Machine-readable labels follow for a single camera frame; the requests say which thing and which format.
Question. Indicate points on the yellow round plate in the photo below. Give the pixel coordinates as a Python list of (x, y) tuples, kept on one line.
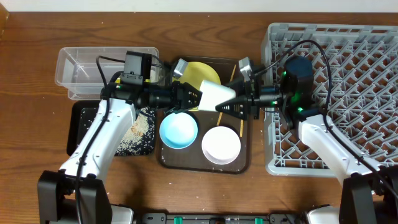
[(193, 73)]

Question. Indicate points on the grey dishwasher rack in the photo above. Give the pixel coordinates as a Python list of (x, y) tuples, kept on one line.
[(356, 68)]

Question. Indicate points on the dark brown serving tray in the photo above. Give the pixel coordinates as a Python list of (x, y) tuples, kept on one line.
[(192, 157)]

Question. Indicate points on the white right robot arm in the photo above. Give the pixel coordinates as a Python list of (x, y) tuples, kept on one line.
[(369, 192)]

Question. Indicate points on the black food waste tray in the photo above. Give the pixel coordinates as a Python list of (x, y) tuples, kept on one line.
[(83, 114)]

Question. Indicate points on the pink bowl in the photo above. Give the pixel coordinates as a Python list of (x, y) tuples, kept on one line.
[(221, 145)]

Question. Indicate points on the left wooden chopstick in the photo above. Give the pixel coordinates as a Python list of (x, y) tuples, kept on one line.
[(230, 79)]

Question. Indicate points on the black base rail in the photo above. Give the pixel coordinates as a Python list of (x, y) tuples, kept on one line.
[(163, 218)]

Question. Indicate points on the right wooden chopstick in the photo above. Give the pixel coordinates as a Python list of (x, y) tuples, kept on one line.
[(241, 128)]

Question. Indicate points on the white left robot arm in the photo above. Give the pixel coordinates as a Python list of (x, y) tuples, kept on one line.
[(76, 192)]

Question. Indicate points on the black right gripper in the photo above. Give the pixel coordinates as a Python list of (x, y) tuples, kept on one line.
[(252, 103)]

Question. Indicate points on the wooden chopstick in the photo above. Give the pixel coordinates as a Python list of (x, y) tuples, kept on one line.
[(241, 128), (230, 79)]

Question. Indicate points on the light blue bowl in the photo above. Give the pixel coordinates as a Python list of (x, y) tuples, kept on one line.
[(178, 131)]

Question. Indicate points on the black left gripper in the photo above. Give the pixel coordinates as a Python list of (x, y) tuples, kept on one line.
[(178, 97)]

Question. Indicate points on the white cup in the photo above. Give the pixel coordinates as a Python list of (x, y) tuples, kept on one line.
[(214, 94)]

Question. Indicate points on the clear plastic waste bin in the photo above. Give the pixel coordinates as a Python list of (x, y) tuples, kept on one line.
[(77, 70)]

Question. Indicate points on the white rice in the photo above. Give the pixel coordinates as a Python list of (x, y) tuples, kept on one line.
[(139, 139)]

